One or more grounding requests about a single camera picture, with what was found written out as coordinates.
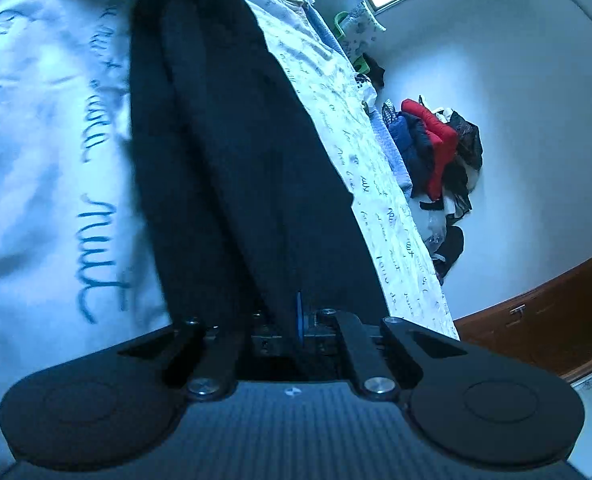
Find pile of clothes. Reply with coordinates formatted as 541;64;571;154
381;98;484;281

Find black pants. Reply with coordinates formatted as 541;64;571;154
127;0;393;376

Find floral pillow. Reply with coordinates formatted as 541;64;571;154
333;1;386;62

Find brown wooden door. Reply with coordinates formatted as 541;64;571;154
456;258;592;382

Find light blue quilted mattress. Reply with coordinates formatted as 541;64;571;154
305;3;413;198

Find white bedsheet with blue script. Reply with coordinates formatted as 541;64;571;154
0;0;460;480

